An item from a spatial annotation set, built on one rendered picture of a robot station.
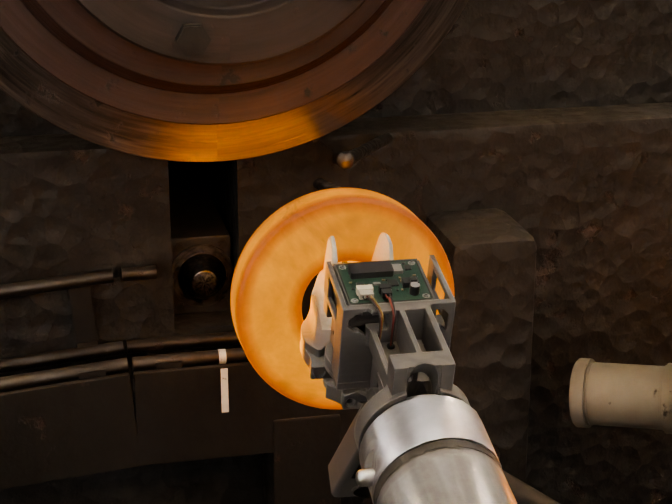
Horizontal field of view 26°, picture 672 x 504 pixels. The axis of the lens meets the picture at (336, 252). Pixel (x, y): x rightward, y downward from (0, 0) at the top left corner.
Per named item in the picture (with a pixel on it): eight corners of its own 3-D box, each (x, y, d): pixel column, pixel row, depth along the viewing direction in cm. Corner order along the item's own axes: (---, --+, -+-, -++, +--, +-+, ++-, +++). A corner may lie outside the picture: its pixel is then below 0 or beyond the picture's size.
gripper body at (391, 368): (436, 248, 93) (491, 364, 83) (422, 354, 98) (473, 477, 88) (318, 255, 91) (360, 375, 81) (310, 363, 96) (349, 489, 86)
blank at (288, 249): (218, 205, 101) (225, 217, 98) (433, 172, 104) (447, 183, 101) (243, 409, 106) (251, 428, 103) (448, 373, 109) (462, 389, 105)
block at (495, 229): (413, 445, 140) (417, 206, 132) (492, 437, 142) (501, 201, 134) (444, 497, 130) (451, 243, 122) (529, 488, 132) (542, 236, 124)
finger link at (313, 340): (358, 288, 99) (388, 366, 92) (356, 309, 100) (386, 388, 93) (290, 293, 98) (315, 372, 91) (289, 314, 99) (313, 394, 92)
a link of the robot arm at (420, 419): (493, 530, 84) (356, 544, 83) (471, 476, 88) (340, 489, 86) (510, 431, 80) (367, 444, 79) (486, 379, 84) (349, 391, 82)
